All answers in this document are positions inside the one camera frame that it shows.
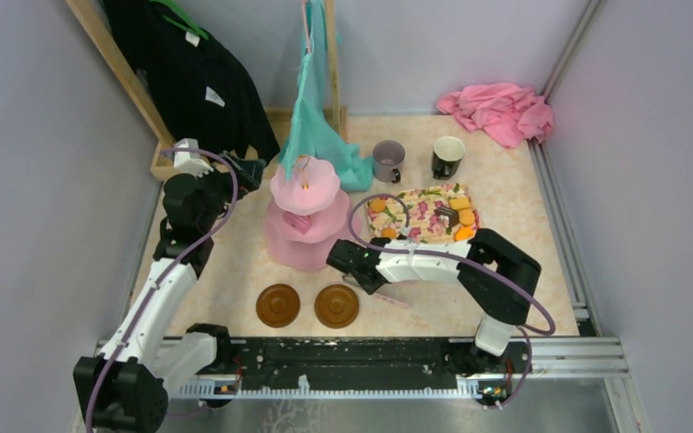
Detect brown wooden coaster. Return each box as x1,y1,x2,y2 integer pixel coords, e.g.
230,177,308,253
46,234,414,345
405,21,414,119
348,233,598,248
314,284,360,329
255,284,301,328

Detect pink wafer biscuit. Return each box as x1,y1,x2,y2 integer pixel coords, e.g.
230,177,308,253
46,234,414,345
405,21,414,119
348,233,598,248
282,211,312,235

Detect floral serving tray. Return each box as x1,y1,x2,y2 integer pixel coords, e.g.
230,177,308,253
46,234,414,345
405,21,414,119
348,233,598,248
364,183,481,244

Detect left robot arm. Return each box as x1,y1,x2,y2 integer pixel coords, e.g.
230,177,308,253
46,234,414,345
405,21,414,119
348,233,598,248
73,148,267,432

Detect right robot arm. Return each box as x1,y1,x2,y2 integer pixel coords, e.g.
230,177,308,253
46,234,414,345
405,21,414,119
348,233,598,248
326,228,542,372

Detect orange macaron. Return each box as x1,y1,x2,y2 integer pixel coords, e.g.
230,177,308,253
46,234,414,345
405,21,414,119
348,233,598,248
369,198,386,214

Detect pink three-tier cake stand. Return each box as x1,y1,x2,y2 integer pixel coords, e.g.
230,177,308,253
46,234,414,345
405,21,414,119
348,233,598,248
264,156,362,272

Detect teal hanging shirt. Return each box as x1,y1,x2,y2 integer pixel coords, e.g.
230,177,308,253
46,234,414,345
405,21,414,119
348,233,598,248
280,1,374,192

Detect black hanging shirt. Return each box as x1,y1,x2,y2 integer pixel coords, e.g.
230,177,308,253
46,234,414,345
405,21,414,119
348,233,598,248
102,0,281,162

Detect chocolate cake slice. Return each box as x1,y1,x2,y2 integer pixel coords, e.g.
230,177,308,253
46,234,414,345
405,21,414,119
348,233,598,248
434,206,460,228

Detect grey mug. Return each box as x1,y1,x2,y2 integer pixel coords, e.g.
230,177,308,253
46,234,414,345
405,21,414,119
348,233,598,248
372,140,406,184

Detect orange biscuit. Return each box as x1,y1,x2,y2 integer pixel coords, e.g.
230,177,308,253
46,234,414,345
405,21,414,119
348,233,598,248
448,196,473,211

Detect orange round cookie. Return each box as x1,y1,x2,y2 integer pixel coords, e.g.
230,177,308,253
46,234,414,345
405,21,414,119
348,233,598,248
458,208,476,226

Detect black mug white inside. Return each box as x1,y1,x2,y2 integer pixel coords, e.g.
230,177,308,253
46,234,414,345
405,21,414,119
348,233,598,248
431,136,466,180

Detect green clothes hanger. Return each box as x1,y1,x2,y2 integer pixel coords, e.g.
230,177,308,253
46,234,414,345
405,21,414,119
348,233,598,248
151,0,209,40

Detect pink crumpled cloth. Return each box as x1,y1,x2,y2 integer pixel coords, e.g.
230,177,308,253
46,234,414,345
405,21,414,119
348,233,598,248
435,82,555,149

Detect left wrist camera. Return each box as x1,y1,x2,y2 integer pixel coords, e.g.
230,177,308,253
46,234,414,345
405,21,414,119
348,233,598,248
172,138,214,177

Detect wooden clothes rack frame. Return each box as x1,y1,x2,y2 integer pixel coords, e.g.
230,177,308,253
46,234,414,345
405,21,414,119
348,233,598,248
66,0,348,181

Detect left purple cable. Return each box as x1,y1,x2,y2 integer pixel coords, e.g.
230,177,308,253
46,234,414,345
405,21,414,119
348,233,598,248
85,148,240,433

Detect purple cable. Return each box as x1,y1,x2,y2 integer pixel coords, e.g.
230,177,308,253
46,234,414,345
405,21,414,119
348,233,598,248
347,192,557,410
85,148,240,433

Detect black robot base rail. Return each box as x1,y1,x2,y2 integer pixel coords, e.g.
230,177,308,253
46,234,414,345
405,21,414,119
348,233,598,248
199,337,528,394

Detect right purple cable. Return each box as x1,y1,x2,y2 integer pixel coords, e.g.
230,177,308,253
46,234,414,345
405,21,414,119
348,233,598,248
347,192,557,410

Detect aluminium frame rail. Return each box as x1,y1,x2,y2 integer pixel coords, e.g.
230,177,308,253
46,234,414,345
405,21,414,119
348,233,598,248
529,1,651,432

